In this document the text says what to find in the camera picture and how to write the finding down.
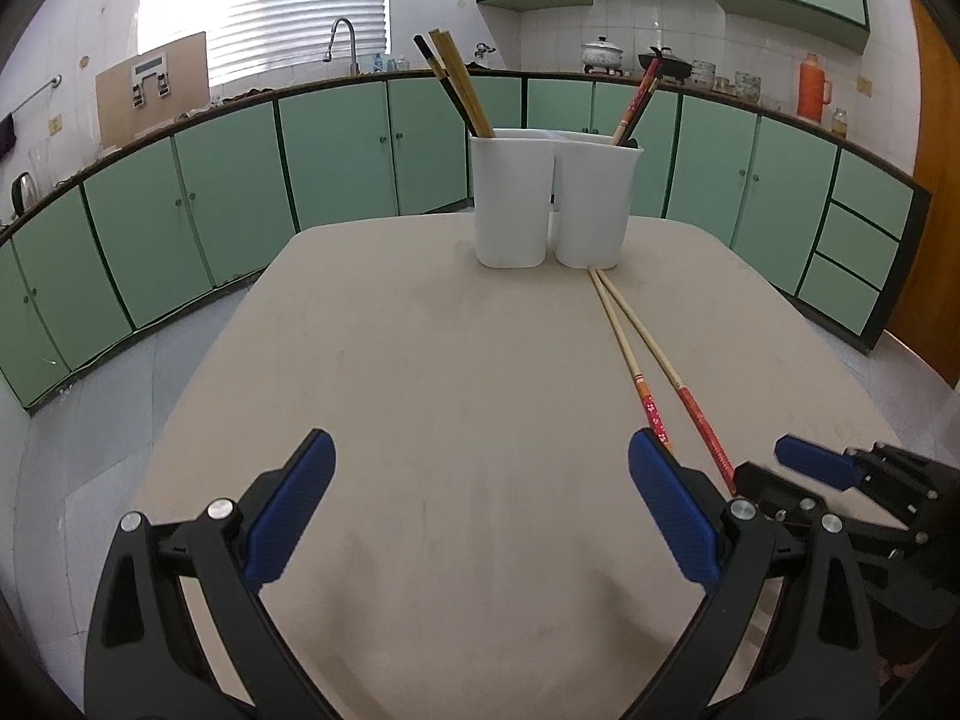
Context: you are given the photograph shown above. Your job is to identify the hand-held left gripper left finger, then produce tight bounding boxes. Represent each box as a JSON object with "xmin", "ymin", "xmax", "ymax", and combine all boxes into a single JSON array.
[{"xmin": 84, "ymin": 429, "xmax": 338, "ymax": 720}]

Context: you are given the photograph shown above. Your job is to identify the red striped chopstick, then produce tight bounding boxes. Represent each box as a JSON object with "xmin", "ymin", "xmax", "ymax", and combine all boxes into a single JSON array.
[{"xmin": 596, "ymin": 268, "xmax": 737, "ymax": 496}]

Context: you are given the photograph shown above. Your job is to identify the orange thermos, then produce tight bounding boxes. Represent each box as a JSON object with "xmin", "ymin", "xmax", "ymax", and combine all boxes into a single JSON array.
[{"xmin": 796, "ymin": 54, "xmax": 834, "ymax": 125}]

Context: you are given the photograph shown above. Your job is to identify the plain bamboo chopstick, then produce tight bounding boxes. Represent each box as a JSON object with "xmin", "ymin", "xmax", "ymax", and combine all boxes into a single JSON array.
[
  {"xmin": 439, "ymin": 28, "xmax": 496, "ymax": 137},
  {"xmin": 428, "ymin": 31, "xmax": 487, "ymax": 137}
]

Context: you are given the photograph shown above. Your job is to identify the black wok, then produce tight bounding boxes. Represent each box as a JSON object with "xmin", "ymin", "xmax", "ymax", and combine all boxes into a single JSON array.
[{"xmin": 637, "ymin": 49, "xmax": 695, "ymax": 84}]

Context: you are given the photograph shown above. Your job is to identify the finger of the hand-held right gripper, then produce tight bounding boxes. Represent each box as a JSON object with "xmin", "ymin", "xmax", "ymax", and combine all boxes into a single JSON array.
[
  {"xmin": 775, "ymin": 435, "xmax": 931, "ymax": 505},
  {"xmin": 733, "ymin": 461, "xmax": 863, "ymax": 527}
]

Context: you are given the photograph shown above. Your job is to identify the wall towel rail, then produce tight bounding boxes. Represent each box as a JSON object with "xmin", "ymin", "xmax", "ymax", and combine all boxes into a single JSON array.
[{"xmin": 0, "ymin": 75, "xmax": 63, "ymax": 121}]

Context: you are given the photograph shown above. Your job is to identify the green base cabinets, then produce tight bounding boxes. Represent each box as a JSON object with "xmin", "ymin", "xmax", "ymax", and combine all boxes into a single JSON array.
[{"xmin": 0, "ymin": 71, "xmax": 932, "ymax": 412}]

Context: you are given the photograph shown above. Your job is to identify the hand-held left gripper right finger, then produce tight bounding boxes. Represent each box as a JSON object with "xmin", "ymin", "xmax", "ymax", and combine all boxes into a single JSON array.
[{"xmin": 626, "ymin": 429, "xmax": 878, "ymax": 720}]

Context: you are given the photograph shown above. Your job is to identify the cardboard box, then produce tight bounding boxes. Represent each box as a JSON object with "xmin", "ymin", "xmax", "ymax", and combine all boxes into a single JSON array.
[{"xmin": 94, "ymin": 31, "xmax": 210, "ymax": 148}]

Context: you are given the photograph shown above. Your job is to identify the white plastic chopstick holder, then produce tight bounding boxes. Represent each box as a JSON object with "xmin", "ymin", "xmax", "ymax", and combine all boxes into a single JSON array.
[{"xmin": 469, "ymin": 127, "xmax": 646, "ymax": 271}]

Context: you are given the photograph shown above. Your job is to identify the wooden and black chopsticks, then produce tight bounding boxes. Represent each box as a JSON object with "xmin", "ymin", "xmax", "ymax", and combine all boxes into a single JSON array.
[{"xmin": 413, "ymin": 35, "xmax": 485, "ymax": 137}]

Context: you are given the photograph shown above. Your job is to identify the window blinds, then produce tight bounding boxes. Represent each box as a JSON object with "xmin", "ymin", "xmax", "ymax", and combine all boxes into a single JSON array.
[{"xmin": 139, "ymin": 0, "xmax": 392, "ymax": 88}]

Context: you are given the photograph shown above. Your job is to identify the wooden door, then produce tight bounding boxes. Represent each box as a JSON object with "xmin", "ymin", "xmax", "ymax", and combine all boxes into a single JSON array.
[{"xmin": 903, "ymin": 0, "xmax": 960, "ymax": 391}]

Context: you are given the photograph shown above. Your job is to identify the metal sink faucet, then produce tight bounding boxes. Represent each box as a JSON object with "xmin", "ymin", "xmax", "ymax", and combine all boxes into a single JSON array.
[{"xmin": 323, "ymin": 18, "xmax": 360, "ymax": 77}]

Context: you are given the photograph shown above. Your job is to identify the red floral chopstick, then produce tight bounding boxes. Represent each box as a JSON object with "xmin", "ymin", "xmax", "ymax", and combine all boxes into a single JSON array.
[
  {"xmin": 616, "ymin": 75, "xmax": 664, "ymax": 147},
  {"xmin": 610, "ymin": 60, "xmax": 661, "ymax": 147},
  {"xmin": 589, "ymin": 268, "xmax": 674, "ymax": 455}
]

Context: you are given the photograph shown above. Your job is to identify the white lidded pot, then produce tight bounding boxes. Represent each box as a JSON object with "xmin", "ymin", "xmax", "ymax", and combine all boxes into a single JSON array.
[{"xmin": 580, "ymin": 36, "xmax": 626, "ymax": 75}]

